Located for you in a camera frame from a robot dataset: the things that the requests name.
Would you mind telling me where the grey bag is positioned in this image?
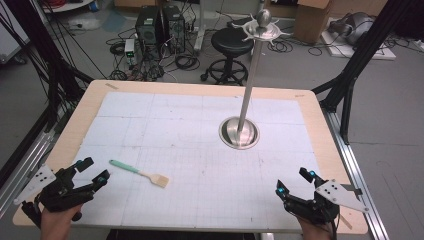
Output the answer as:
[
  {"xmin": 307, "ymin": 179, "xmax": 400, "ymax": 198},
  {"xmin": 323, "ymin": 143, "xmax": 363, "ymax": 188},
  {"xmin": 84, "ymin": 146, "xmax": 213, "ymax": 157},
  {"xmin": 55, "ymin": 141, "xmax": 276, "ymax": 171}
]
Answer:
[{"xmin": 327, "ymin": 12, "xmax": 375, "ymax": 46}]

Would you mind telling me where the grey metal stand post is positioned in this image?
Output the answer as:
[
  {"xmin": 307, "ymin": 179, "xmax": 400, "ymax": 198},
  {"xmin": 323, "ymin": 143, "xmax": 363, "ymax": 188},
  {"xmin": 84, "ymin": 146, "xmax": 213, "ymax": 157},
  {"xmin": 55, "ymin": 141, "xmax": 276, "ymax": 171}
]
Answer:
[{"xmin": 194, "ymin": 0, "xmax": 207, "ymax": 52}]

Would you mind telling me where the green-handled wooden spatula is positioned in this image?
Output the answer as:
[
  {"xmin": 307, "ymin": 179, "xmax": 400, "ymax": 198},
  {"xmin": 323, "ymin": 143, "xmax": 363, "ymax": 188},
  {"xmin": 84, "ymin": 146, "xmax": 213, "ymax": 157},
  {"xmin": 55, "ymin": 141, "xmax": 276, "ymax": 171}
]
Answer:
[{"xmin": 108, "ymin": 159, "xmax": 170, "ymax": 189}]

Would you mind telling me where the metal utensil rack stand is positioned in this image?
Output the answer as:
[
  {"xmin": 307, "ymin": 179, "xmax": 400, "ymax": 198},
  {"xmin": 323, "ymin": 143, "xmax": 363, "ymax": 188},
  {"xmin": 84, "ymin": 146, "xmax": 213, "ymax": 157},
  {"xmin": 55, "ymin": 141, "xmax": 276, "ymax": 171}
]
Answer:
[{"xmin": 218, "ymin": 8, "xmax": 294, "ymax": 151}]

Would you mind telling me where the small grey power supply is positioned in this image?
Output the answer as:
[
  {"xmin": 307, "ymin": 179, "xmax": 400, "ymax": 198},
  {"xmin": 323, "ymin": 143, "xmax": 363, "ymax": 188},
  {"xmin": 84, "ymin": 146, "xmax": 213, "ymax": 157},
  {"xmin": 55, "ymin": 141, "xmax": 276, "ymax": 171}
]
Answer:
[{"xmin": 123, "ymin": 38, "xmax": 137, "ymax": 66}]

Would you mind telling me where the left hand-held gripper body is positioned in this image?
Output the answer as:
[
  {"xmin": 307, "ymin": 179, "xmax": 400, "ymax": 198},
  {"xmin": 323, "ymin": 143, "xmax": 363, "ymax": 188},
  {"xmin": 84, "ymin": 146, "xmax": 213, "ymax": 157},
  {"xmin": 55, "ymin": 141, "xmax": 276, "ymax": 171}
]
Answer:
[{"xmin": 13, "ymin": 163, "xmax": 95, "ymax": 228}]

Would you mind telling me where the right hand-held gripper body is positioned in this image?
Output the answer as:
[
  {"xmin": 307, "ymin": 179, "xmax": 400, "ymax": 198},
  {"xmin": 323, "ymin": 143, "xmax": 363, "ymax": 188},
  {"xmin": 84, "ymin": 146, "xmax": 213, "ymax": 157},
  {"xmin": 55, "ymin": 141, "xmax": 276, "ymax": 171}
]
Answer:
[{"xmin": 284, "ymin": 177, "xmax": 370, "ymax": 226}]

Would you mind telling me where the black round stool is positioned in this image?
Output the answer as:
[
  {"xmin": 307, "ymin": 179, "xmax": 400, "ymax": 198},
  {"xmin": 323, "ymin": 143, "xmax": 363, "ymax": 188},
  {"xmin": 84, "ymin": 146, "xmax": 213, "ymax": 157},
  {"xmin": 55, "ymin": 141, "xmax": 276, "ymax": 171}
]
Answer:
[{"xmin": 200, "ymin": 27, "xmax": 255, "ymax": 86}]

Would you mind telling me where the black computer tower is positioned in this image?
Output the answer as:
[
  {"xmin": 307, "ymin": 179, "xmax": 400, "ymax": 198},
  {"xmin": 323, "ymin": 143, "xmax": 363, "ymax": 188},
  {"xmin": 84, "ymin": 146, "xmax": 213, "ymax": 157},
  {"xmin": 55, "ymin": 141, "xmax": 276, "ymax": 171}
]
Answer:
[
  {"xmin": 134, "ymin": 6, "xmax": 162, "ymax": 58},
  {"xmin": 161, "ymin": 4, "xmax": 186, "ymax": 55}
]

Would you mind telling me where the white flat board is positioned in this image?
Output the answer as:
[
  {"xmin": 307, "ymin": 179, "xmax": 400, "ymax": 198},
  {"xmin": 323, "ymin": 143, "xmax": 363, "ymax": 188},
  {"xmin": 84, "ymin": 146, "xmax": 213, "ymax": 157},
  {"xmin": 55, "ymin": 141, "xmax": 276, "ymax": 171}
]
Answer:
[{"xmin": 320, "ymin": 34, "xmax": 398, "ymax": 61}]

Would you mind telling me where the black metal frame strut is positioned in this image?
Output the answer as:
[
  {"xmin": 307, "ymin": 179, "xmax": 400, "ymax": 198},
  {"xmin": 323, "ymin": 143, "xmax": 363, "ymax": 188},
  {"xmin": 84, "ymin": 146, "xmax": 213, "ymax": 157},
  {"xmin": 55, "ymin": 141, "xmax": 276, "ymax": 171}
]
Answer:
[
  {"xmin": 312, "ymin": 0, "xmax": 412, "ymax": 145},
  {"xmin": 3, "ymin": 0, "xmax": 95, "ymax": 134}
]

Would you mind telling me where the white grid mat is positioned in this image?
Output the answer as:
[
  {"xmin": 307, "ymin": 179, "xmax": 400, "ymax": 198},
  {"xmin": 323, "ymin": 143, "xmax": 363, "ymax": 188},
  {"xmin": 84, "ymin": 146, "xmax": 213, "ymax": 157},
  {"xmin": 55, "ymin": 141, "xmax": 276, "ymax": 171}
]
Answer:
[{"xmin": 70, "ymin": 91, "xmax": 322, "ymax": 233}]

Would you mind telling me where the brown cardboard box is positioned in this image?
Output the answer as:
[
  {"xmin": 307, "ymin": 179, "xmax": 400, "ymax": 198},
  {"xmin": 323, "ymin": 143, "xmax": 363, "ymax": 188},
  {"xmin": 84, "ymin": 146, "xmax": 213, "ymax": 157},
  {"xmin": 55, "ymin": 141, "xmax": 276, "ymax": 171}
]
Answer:
[{"xmin": 293, "ymin": 0, "xmax": 335, "ymax": 45}]

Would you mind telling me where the person's left hand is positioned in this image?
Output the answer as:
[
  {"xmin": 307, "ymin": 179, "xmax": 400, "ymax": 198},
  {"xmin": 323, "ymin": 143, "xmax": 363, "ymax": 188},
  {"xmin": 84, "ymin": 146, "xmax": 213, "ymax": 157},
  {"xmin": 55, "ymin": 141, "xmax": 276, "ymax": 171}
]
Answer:
[{"xmin": 39, "ymin": 204, "xmax": 83, "ymax": 240}]

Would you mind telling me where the aluminium rail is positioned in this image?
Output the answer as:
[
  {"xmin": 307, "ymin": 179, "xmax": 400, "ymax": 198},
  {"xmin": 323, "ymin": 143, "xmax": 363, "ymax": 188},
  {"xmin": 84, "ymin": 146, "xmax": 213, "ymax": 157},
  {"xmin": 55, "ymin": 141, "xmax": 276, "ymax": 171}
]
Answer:
[
  {"xmin": 0, "ymin": 129, "xmax": 57, "ymax": 218},
  {"xmin": 320, "ymin": 108, "xmax": 390, "ymax": 240}
]

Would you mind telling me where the person's right hand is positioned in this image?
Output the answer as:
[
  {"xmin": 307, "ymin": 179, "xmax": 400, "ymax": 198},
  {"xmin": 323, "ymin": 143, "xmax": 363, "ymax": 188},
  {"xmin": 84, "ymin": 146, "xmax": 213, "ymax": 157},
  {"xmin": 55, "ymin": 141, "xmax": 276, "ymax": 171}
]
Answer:
[{"xmin": 295, "ymin": 215, "xmax": 335, "ymax": 240}]

